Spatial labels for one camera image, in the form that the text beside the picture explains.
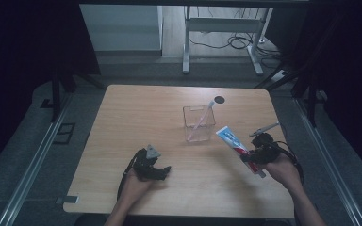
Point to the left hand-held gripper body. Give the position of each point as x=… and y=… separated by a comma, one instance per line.
x=145, y=163

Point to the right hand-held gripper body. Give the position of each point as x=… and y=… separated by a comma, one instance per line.
x=265, y=147

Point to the white blue toothpaste tube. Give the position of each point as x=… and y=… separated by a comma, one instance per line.
x=236, y=145

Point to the clear plastic container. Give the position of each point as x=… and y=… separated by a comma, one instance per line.
x=199, y=124

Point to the pink toothbrush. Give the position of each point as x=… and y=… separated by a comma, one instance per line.
x=202, y=120

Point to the person's left hand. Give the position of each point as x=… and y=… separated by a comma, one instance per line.
x=134, y=188

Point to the person's right hand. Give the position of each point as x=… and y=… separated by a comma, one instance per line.
x=283, y=172

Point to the black table grommet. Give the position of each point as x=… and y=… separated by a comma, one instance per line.
x=220, y=99

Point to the black metal stand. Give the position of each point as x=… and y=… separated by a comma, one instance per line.
x=56, y=94
x=311, y=94

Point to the white power strip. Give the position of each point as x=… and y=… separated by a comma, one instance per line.
x=279, y=76

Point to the white cabinet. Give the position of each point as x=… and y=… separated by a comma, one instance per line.
x=119, y=28

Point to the aluminium floor rail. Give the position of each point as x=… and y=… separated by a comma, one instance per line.
x=31, y=163
x=326, y=163

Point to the white metal desk frame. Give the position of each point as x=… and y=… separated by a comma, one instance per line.
x=223, y=25

